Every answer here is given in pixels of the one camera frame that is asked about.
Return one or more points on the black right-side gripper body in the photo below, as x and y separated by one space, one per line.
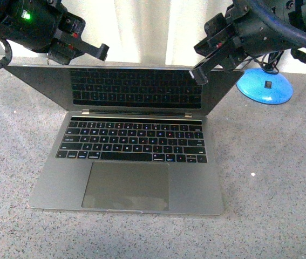
235 34

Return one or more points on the grey laptop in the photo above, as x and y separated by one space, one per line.
134 139

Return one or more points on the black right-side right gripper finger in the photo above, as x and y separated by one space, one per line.
199 72

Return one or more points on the white pleated curtain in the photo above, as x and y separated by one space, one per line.
150 33

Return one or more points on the black right-side robot arm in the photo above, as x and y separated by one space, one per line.
285 27

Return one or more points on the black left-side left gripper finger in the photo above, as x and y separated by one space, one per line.
97 52

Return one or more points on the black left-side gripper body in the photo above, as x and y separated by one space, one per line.
66 30

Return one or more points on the black left-side robot arm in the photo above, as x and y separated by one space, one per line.
45 27

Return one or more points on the blue dome lamp base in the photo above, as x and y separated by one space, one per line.
262 87

